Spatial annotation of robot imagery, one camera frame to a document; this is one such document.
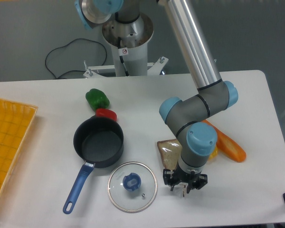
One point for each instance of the yellow woven basket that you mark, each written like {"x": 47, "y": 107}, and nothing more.
{"x": 15, "y": 121}

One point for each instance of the red bell pepper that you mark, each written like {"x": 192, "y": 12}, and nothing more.
{"x": 103, "y": 112}

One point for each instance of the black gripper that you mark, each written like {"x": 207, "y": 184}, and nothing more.
{"x": 174, "y": 177}

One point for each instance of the green bell pepper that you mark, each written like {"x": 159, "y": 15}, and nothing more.
{"x": 97, "y": 99}

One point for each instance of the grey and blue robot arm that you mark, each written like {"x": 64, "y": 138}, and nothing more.
{"x": 184, "y": 118}

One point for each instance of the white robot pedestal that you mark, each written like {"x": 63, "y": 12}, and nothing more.
{"x": 129, "y": 47}

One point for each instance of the orange baguette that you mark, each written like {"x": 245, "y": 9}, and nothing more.
{"x": 228, "y": 146}

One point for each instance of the black pan with blue handle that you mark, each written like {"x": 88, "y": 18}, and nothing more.
{"x": 99, "y": 141}

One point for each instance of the yellow bell pepper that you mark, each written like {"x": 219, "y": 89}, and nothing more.
{"x": 213, "y": 154}

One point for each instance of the bagged slice of toast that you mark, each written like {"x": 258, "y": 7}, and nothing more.
{"x": 170, "y": 151}

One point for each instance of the glass lid with blue knob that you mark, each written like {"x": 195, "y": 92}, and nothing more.
{"x": 132, "y": 187}

